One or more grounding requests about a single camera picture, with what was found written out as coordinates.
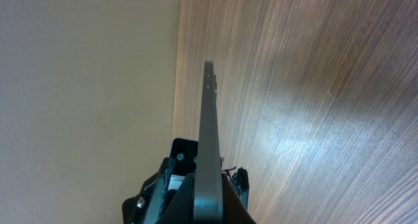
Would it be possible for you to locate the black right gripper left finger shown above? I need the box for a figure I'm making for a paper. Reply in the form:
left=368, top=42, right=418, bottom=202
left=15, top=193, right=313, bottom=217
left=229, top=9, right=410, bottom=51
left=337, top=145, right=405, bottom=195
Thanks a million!
left=157, top=173, right=195, bottom=224

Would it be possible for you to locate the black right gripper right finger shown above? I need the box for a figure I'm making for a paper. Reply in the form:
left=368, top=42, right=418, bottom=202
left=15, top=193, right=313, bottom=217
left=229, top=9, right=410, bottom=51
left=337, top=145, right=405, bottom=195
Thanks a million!
left=221, top=174, right=255, bottom=224

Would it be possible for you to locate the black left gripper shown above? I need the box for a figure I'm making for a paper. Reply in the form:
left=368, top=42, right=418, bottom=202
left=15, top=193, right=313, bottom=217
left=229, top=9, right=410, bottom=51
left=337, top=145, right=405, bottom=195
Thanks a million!
left=121, top=137, right=250, bottom=224

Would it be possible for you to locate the blue smartphone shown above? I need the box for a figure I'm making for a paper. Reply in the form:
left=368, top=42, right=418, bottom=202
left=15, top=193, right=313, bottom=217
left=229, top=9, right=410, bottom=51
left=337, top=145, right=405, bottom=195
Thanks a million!
left=193, top=61, right=223, bottom=223

